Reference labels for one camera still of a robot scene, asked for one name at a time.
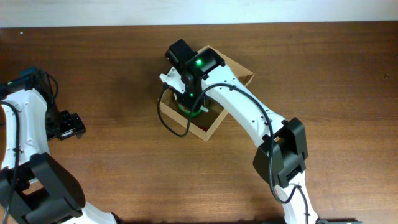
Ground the green tape roll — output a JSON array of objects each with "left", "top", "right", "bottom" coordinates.
[{"left": 177, "top": 104, "right": 203, "bottom": 118}]

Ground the brown cardboard box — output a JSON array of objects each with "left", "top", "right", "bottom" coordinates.
[{"left": 159, "top": 49, "right": 254, "bottom": 142}]

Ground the orange utility knife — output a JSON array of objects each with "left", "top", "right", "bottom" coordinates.
[{"left": 200, "top": 126, "right": 209, "bottom": 131}]

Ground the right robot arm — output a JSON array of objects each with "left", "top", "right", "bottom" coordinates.
[{"left": 160, "top": 39, "right": 327, "bottom": 223}]

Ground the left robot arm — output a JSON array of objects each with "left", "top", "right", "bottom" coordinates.
[{"left": 1, "top": 67, "right": 122, "bottom": 223}]

